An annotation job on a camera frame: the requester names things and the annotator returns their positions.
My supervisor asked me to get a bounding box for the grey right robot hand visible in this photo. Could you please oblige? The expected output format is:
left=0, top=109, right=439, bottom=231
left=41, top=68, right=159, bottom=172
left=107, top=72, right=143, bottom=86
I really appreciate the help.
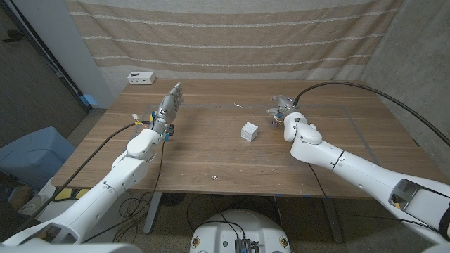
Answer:
left=266, top=94, right=300, bottom=119

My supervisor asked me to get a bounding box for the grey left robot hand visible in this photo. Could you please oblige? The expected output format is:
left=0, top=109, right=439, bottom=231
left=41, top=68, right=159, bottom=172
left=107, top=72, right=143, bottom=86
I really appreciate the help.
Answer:
left=150, top=82, right=185, bottom=134

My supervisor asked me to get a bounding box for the small white box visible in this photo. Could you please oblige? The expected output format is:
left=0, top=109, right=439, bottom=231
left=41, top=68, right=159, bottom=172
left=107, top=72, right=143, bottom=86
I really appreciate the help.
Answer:
left=240, top=122, right=259, bottom=143

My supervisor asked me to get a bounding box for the white power strip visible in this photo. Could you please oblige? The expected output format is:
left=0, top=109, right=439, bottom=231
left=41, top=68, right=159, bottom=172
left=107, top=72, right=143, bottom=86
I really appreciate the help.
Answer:
left=127, top=72, right=157, bottom=86

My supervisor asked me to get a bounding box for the small light blue object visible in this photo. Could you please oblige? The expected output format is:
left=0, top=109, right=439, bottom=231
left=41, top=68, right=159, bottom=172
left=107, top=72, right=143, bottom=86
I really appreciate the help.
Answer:
left=82, top=93, right=100, bottom=108

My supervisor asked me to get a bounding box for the beige striped backdrop cloth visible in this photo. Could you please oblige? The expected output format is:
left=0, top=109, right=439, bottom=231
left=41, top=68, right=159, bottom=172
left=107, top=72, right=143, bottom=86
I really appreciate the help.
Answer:
left=65, top=0, right=404, bottom=81

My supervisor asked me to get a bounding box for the dark round grille disc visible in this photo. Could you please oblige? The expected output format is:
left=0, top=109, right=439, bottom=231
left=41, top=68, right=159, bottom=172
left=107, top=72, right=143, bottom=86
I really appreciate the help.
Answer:
left=161, top=192, right=186, bottom=207

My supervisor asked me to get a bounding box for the white floor mat yellow print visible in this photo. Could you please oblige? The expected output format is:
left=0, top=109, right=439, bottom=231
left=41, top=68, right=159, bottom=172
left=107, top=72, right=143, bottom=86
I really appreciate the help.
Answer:
left=34, top=179, right=117, bottom=243

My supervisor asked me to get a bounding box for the white robot torso base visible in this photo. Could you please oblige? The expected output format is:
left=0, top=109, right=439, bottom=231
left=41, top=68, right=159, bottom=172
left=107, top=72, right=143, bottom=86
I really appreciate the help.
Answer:
left=189, top=209, right=292, bottom=253

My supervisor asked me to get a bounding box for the blue-grey storage bin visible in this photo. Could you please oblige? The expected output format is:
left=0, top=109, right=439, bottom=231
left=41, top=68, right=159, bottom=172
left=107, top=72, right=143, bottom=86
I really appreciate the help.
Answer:
left=0, top=126, right=77, bottom=190

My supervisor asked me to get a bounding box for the grey electronics module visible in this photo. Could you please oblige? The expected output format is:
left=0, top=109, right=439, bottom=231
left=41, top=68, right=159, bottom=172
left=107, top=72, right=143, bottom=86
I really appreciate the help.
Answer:
left=234, top=238, right=261, bottom=253

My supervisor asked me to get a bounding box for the white sneaker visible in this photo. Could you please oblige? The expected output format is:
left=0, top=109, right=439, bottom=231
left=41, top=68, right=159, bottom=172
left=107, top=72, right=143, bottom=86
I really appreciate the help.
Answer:
left=19, top=194, right=50, bottom=217

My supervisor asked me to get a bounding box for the white robot chest plate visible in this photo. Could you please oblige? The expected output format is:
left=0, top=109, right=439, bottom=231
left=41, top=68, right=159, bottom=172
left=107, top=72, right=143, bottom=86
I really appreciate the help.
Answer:
left=0, top=242, right=143, bottom=253

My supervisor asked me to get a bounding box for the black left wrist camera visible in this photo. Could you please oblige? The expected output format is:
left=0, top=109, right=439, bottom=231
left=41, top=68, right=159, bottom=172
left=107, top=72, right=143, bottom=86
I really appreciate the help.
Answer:
left=162, top=124, right=176, bottom=142

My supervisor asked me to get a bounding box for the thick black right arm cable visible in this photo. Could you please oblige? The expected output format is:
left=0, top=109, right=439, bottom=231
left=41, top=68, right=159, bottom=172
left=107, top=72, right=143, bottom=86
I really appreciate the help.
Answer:
left=292, top=80, right=450, bottom=148

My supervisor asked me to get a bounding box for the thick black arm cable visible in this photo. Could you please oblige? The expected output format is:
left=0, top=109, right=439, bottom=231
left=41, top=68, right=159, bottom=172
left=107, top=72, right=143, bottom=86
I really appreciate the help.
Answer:
left=292, top=80, right=450, bottom=148
left=20, top=119, right=152, bottom=229

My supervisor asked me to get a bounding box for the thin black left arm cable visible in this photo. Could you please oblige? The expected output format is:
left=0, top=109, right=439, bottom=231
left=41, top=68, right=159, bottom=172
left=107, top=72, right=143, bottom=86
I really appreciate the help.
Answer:
left=82, top=139, right=167, bottom=244

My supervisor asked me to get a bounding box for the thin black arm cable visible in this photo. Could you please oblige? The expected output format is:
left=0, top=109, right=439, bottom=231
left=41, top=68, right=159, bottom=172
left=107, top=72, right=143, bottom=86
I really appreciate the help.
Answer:
left=82, top=139, right=167, bottom=244
left=307, top=163, right=440, bottom=233

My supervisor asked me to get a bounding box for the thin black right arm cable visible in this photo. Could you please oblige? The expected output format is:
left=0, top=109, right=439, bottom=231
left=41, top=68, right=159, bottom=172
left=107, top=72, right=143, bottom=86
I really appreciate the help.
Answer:
left=307, top=163, right=440, bottom=233

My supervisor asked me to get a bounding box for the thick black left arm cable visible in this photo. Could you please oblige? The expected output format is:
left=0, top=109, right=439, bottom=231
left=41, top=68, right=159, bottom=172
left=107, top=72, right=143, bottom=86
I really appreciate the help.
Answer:
left=20, top=119, right=152, bottom=229

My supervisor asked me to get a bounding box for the black floor cable tangle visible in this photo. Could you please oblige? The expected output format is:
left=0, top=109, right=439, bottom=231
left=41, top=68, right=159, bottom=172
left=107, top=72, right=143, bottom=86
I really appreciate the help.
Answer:
left=112, top=195, right=165, bottom=244

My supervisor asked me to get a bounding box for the black door frame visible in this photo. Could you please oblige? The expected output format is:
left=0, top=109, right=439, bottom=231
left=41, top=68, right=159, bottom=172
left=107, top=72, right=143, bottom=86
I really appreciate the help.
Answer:
left=0, top=0, right=93, bottom=113

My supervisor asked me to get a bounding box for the thin black torso cable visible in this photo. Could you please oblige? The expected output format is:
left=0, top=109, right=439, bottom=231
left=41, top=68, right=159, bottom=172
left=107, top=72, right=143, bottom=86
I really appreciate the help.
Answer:
left=186, top=194, right=247, bottom=242

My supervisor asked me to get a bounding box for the black door handle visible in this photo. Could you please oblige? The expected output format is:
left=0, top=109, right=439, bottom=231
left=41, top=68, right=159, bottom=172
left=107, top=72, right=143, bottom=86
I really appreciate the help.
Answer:
left=2, top=29, right=25, bottom=44

